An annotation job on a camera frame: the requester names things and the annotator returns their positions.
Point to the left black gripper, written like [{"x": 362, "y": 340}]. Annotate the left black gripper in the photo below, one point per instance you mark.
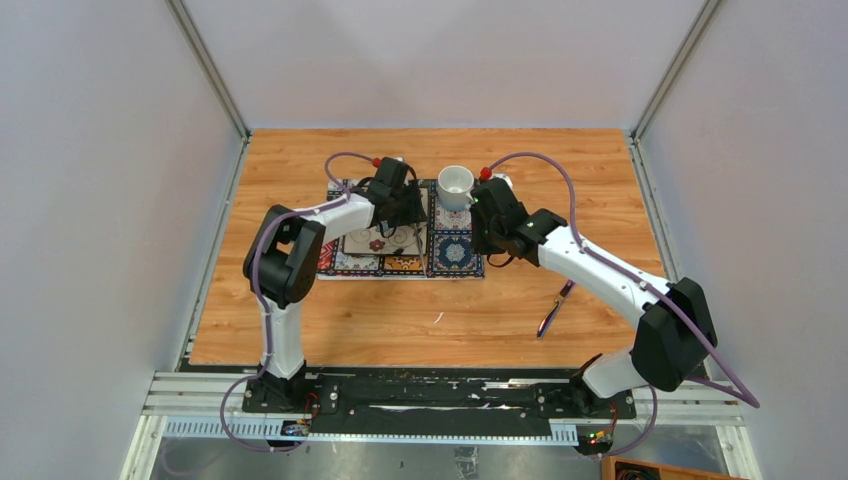
[{"x": 415, "y": 212}]

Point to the orange wooden box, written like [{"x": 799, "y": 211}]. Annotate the orange wooden box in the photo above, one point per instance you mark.
[{"x": 619, "y": 468}]

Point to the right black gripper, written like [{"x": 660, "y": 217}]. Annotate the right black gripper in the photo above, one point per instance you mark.
[{"x": 479, "y": 245}]

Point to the purple handled knife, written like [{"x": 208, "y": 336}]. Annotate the purple handled knife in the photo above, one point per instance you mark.
[{"x": 554, "y": 310}]

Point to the colourful patterned placemat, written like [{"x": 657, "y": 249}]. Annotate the colourful patterned placemat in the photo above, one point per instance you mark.
[{"x": 448, "y": 250}]

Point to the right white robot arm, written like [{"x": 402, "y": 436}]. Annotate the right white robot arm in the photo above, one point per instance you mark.
[{"x": 674, "y": 328}]

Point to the silver fork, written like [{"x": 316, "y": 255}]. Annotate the silver fork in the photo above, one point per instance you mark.
[{"x": 421, "y": 248}]

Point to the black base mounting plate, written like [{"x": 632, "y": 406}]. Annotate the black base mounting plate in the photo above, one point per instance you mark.
[{"x": 451, "y": 402}]

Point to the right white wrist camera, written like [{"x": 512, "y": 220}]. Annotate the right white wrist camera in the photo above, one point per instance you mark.
[{"x": 505, "y": 178}]

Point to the white mug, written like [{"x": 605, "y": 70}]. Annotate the white mug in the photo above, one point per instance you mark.
[{"x": 454, "y": 184}]

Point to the aluminium frame rail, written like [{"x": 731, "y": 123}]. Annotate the aluminium frame rail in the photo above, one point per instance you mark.
[{"x": 209, "y": 405}]

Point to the square floral plate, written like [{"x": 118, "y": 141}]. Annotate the square floral plate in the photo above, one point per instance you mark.
[{"x": 395, "y": 241}]

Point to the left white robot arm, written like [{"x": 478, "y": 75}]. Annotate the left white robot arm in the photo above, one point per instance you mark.
[{"x": 282, "y": 263}]

